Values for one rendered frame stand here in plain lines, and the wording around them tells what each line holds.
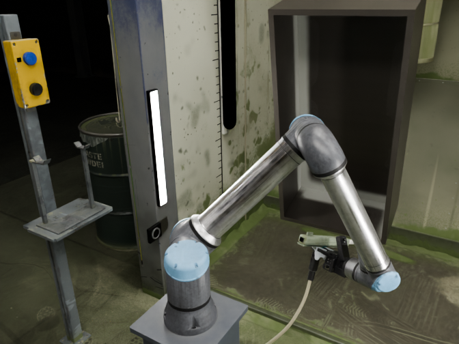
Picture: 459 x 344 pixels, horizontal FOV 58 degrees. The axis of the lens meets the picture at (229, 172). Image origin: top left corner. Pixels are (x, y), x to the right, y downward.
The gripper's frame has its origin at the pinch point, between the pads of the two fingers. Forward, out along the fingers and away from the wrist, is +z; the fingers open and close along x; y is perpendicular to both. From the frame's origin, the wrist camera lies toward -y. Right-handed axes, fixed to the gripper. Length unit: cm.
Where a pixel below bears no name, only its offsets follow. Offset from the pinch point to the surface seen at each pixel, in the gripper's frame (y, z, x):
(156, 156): -22, 69, -56
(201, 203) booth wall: 5, 92, -6
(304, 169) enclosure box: -30, 60, 42
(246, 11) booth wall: -119, 101, 1
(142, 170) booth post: -13, 78, -58
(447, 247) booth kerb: 0, 5, 137
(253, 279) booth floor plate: 44, 63, 24
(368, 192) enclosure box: -25, 26, 65
